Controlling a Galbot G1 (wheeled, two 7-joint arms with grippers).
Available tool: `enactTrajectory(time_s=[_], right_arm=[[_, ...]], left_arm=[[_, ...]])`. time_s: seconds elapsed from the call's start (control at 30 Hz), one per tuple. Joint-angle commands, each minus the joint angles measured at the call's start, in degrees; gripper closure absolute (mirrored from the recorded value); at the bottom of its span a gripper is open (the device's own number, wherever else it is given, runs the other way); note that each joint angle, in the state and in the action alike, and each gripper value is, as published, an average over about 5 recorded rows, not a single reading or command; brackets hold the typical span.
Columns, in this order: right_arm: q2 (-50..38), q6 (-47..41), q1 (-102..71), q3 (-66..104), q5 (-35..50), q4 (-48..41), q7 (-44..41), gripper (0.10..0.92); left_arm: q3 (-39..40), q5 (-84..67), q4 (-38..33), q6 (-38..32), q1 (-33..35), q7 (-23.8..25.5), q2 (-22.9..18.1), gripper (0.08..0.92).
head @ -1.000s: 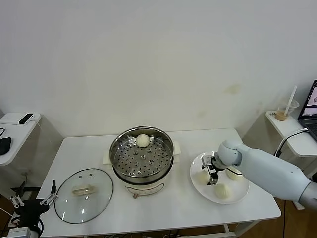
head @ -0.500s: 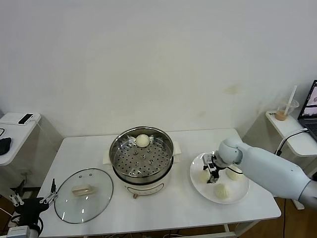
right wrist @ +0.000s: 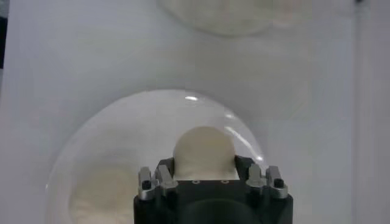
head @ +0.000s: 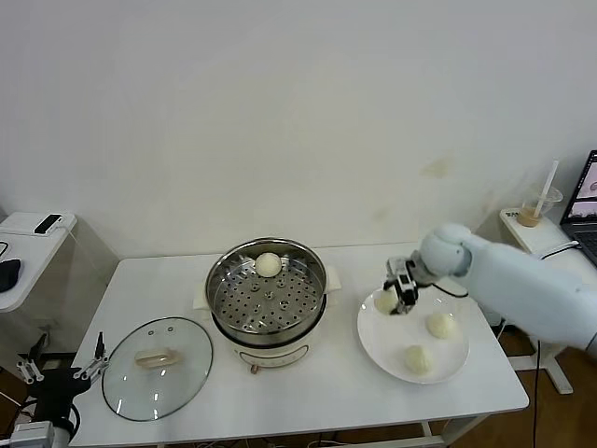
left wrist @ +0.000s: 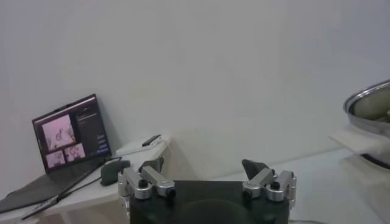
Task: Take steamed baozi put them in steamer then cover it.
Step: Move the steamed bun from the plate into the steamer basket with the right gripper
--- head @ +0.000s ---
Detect black and white phone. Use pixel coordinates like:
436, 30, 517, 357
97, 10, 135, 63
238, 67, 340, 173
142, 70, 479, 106
34, 213, 64, 236

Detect black open laptop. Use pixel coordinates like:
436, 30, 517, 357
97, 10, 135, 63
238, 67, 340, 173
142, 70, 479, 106
561, 149, 597, 262

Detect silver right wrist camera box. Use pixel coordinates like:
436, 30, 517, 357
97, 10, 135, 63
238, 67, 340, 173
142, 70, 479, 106
385, 257, 412, 278

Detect white steamed baozi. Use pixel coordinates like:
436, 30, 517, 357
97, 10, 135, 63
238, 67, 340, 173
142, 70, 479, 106
425, 312, 461, 340
403, 344, 435, 377
254, 251, 284, 278
374, 289, 397, 316

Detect clear plastic drink cup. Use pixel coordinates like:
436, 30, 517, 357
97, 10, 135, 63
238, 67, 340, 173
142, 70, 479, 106
521, 186, 564, 229

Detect round glass pot lid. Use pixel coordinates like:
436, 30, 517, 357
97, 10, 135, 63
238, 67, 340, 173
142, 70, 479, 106
101, 316, 215, 423

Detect white drinking straw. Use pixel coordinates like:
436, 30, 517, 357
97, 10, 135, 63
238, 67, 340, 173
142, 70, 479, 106
534, 160, 560, 218

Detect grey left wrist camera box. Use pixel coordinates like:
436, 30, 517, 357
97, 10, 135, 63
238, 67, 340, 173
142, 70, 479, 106
8, 421, 56, 445

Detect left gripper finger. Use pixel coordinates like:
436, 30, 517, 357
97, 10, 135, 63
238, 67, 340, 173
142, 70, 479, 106
72, 331, 110, 383
16, 333, 49, 385

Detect white electric cooker pot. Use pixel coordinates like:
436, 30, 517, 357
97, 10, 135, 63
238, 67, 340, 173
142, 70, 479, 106
193, 264, 343, 376

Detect white side table with mouse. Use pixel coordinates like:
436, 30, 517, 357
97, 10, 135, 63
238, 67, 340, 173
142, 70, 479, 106
0, 211, 120, 421

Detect black computer mouse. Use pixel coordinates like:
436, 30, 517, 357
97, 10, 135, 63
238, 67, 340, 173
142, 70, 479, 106
0, 259, 22, 294

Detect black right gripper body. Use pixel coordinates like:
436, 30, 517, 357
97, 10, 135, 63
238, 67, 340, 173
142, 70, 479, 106
395, 272, 421, 305

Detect white side table with cup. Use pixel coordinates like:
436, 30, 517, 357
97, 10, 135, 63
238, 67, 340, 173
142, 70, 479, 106
500, 207, 597, 396

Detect white round plate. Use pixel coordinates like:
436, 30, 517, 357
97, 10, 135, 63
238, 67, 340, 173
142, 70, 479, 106
356, 285, 471, 385

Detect stainless steel steamer basket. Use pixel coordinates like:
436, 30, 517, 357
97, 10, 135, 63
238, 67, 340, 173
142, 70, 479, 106
206, 238, 328, 345

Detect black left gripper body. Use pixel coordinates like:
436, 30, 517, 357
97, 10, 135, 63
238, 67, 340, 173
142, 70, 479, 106
26, 367, 91, 425

